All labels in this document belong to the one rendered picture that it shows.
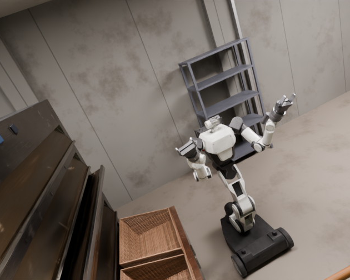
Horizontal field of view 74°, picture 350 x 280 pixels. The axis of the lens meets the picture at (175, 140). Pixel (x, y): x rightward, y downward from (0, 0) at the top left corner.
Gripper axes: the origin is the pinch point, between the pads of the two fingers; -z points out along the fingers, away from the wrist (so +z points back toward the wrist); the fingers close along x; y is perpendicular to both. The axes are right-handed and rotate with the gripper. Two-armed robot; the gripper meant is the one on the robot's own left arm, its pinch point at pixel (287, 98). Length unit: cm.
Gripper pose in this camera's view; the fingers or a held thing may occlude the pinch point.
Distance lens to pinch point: 169.8
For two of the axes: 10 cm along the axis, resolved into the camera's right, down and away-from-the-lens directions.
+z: -1.3, 6.1, 7.8
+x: -9.1, 2.4, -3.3
